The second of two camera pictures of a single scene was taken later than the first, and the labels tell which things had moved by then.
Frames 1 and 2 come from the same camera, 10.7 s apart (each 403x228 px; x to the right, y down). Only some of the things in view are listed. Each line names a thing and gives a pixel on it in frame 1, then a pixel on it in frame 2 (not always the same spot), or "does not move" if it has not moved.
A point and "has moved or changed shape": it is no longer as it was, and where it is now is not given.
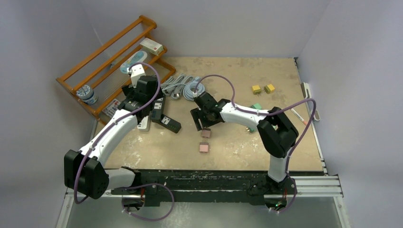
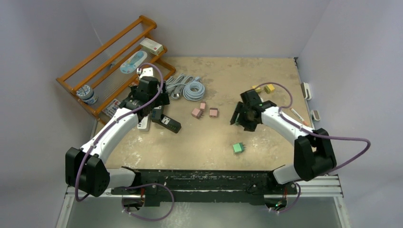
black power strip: x=169 y=123 does not move
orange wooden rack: x=99 y=79 does not move
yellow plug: x=256 y=89 does not move
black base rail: x=163 y=186 does not move
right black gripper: x=197 y=113 → x=240 y=109
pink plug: x=206 y=132 has moved or changed shape
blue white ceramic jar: x=87 y=94 does not move
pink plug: x=204 y=147 has moved or changed shape
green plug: x=250 y=129 has moved or changed shape
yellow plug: x=269 y=88 does not move
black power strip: x=158 y=109 does not move
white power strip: x=144 y=125 does not move
